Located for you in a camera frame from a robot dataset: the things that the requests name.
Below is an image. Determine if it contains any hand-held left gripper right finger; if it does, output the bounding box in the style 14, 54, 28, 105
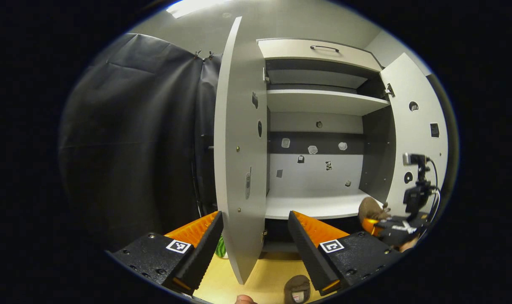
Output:
287, 210, 402, 297

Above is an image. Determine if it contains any white cabinet door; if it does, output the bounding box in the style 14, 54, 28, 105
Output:
379, 52, 449, 220
214, 16, 268, 284

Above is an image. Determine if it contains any white shoe cabinet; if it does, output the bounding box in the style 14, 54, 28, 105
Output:
214, 16, 449, 284

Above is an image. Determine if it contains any cream cabinet drawer front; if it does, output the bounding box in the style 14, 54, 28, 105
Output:
257, 38, 383, 72

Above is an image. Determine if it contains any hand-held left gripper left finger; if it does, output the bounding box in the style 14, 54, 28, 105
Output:
106, 211, 223, 295

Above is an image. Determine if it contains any white cabinet shelf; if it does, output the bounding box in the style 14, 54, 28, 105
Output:
267, 90, 391, 117

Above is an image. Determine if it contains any brown fuzzy shoe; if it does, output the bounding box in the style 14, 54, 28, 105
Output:
358, 197, 391, 224
283, 274, 311, 304

